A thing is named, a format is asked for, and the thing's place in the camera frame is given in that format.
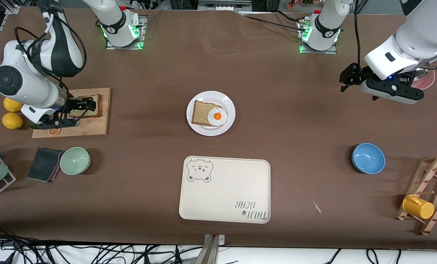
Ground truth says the thin grey cable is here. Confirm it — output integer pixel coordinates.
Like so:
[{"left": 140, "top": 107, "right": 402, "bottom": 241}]
[{"left": 134, "top": 10, "right": 163, "bottom": 28}]

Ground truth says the black cable on table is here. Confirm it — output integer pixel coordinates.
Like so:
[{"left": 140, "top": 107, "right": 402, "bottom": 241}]
[{"left": 240, "top": 14, "right": 307, "bottom": 32}]

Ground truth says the yellow mug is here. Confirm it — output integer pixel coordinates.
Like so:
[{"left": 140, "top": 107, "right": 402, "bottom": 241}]
[{"left": 402, "top": 194, "right": 435, "bottom": 220}]

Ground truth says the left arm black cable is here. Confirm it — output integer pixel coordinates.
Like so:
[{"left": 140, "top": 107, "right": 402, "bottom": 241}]
[{"left": 354, "top": 0, "right": 363, "bottom": 69}]

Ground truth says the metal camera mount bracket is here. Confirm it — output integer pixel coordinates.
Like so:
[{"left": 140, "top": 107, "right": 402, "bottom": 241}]
[{"left": 196, "top": 234, "right": 225, "bottom": 264}]

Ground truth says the pale green bowl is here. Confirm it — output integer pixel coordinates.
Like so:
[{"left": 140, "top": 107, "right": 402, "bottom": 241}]
[{"left": 60, "top": 147, "right": 91, "bottom": 175}]

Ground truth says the white wire rack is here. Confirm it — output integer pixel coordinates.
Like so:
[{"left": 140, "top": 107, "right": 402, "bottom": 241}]
[{"left": 0, "top": 144, "right": 16, "bottom": 202}]

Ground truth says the blue bowl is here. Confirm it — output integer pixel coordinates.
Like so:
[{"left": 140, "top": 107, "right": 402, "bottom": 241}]
[{"left": 352, "top": 143, "right": 386, "bottom": 175}]

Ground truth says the brown bread slice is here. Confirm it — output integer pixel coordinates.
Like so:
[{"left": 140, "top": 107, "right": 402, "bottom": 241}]
[
  {"left": 68, "top": 94, "right": 102, "bottom": 118},
  {"left": 191, "top": 100, "right": 223, "bottom": 127}
]

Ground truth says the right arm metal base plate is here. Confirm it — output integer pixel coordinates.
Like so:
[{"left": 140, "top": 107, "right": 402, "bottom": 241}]
[{"left": 106, "top": 15, "right": 146, "bottom": 50}]

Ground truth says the wooden cutting board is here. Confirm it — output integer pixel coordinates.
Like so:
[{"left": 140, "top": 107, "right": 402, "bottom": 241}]
[{"left": 32, "top": 87, "right": 111, "bottom": 139}]

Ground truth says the wooden mug rack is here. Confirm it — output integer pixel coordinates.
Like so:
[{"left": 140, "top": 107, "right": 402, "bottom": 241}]
[{"left": 396, "top": 155, "right": 437, "bottom": 236}]

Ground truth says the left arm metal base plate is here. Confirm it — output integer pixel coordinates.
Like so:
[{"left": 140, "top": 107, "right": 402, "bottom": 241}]
[{"left": 298, "top": 20, "right": 338, "bottom": 55}]

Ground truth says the dark grey sponge cloth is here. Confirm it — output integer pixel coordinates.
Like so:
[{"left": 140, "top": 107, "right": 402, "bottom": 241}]
[{"left": 27, "top": 147, "right": 64, "bottom": 183}]

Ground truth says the grey equipment box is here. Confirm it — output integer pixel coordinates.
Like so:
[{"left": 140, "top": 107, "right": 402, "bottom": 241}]
[{"left": 198, "top": 0, "right": 252, "bottom": 11}]

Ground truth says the cream bear print tray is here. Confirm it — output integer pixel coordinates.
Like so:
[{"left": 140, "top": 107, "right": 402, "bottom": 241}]
[{"left": 179, "top": 156, "right": 271, "bottom": 224}]

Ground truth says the white round plate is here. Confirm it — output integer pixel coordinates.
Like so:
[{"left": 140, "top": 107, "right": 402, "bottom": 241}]
[{"left": 186, "top": 91, "right": 236, "bottom": 137}]

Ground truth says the yellow lemon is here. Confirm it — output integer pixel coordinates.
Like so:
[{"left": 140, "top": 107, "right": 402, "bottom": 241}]
[
  {"left": 3, "top": 97, "right": 23, "bottom": 113},
  {"left": 2, "top": 113, "right": 23, "bottom": 130}
]

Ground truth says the pink bowl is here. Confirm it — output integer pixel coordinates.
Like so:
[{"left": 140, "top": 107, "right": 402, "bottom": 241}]
[{"left": 413, "top": 68, "right": 436, "bottom": 90}]

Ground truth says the toy fried egg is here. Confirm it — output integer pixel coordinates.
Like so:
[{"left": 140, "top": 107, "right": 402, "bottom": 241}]
[{"left": 207, "top": 107, "right": 228, "bottom": 127}]

